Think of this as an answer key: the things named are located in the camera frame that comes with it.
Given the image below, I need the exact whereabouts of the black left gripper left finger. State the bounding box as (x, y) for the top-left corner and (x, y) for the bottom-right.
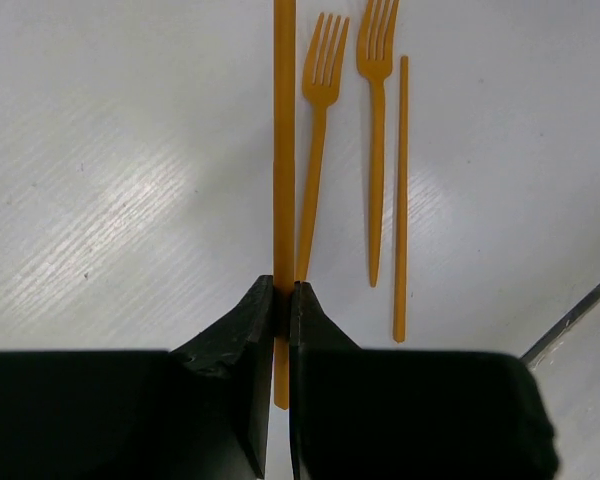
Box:
(0, 275), (274, 479)

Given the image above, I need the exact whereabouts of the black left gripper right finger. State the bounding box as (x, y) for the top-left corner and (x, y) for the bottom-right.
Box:
(290, 283), (560, 479)

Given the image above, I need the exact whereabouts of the orange plastic fork left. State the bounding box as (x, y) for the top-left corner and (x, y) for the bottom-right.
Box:
(295, 13), (350, 282)

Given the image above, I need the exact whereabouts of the orange plastic fork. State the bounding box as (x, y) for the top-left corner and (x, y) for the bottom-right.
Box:
(295, 13), (350, 282)
(356, 0), (400, 287)

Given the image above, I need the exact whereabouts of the orange plastic fork right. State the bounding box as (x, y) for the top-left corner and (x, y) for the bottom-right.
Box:
(356, 0), (400, 287)

